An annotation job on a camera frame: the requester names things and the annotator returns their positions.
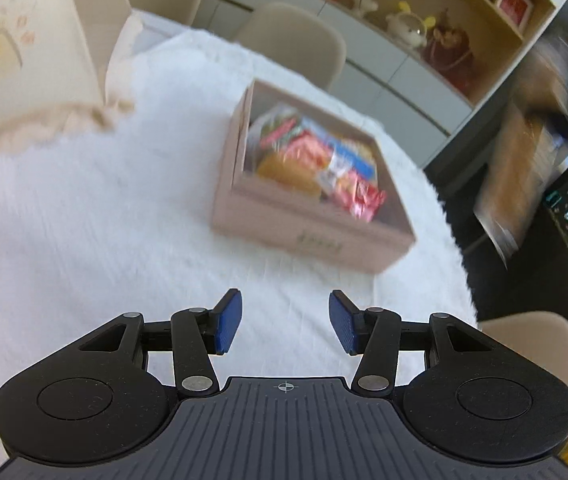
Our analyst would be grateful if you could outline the dark red doll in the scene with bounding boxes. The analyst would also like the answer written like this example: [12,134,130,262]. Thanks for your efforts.
[424,10,479,88]

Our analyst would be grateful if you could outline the white plant pot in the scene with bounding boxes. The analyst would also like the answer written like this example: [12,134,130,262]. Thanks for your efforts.
[351,0,382,18]

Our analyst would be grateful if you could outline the red snack packet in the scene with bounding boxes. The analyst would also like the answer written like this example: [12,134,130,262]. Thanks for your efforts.
[334,170,389,223]

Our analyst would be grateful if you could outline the pink cardboard box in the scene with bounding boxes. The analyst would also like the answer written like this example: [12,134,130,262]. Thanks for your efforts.
[210,78,417,275]

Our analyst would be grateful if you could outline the blue snack packet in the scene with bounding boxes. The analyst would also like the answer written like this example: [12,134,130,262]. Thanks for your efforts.
[334,139,379,181]

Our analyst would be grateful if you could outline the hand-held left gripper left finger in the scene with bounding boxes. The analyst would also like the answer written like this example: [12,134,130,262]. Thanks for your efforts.
[78,287,243,401]

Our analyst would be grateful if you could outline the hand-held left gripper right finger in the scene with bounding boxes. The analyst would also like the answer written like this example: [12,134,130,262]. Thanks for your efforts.
[329,288,492,401]

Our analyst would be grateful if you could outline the brown cardboard box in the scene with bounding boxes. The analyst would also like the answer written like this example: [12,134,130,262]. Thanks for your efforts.
[474,40,568,266]

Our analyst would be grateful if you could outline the round bread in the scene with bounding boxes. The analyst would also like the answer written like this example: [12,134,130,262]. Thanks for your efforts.
[256,152,322,196]

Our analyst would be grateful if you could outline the red framed picture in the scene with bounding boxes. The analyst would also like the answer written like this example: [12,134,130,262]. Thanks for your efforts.
[494,0,534,28]

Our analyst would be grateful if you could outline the white sideboard cabinet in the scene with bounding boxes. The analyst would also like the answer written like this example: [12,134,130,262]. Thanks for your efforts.
[191,0,474,168]

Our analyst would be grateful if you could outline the large illustrated carton box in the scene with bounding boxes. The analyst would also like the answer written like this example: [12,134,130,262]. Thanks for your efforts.
[0,0,137,166]

